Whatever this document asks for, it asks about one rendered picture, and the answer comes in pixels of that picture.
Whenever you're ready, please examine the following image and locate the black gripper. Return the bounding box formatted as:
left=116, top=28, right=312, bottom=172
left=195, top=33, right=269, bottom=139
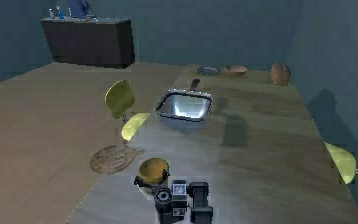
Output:
left=154, top=187, right=174, bottom=224

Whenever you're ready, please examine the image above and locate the yellow round pot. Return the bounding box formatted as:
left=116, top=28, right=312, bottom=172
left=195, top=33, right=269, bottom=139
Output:
left=133, top=157, right=171, bottom=196

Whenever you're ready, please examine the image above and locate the brown round floor mat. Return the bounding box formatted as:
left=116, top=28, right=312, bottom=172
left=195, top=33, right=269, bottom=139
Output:
left=89, top=144, right=145, bottom=175

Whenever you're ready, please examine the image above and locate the silver square pan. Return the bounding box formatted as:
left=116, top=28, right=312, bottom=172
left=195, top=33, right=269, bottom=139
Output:
left=153, top=78, right=214, bottom=130

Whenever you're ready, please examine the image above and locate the yellow chair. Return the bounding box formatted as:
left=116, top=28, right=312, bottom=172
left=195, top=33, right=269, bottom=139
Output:
left=104, top=79, right=151, bottom=143
left=323, top=136, right=358, bottom=185

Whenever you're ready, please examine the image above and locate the wooden dining table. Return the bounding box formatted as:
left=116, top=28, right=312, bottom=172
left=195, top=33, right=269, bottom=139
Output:
left=66, top=63, right=358, bottom=224

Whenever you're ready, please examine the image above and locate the dark grey plate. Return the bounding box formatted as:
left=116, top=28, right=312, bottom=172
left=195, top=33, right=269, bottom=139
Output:
left=196, top=65, right=222, bottom=77

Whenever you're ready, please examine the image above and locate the brown bowl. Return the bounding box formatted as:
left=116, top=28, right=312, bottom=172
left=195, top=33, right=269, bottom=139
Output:
left=225, top=64, right=249, bottom=78

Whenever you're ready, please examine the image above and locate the brown bread loaf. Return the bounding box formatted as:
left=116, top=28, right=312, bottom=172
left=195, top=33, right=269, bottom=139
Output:
left=270, top=62, right=292, bottom=87

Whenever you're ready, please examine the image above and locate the dark brown cupboard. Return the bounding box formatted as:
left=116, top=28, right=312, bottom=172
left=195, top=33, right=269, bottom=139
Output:
left=40, top=17, right=135, bottom=69

